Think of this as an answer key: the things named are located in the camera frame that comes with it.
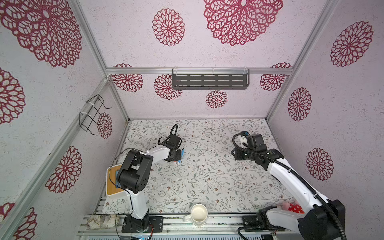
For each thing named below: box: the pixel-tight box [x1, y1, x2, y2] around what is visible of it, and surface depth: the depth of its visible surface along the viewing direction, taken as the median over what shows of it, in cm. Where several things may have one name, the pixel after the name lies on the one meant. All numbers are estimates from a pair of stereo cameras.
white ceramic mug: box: [183, 203, 208, 227], surface depth 78 cm
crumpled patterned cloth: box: [86, 214, 120, 229], surface depth 73 cm
